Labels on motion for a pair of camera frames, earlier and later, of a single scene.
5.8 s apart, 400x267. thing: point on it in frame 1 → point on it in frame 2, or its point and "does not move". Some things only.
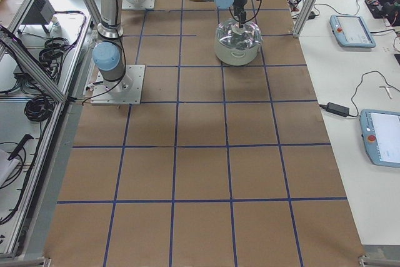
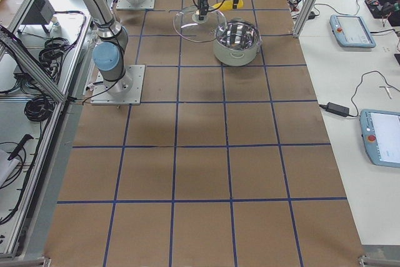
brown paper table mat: (222, 166) does not move
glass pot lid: (238, 34) → (187, 26)
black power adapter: (338, 109) does not move
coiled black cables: (51, 56) does not move
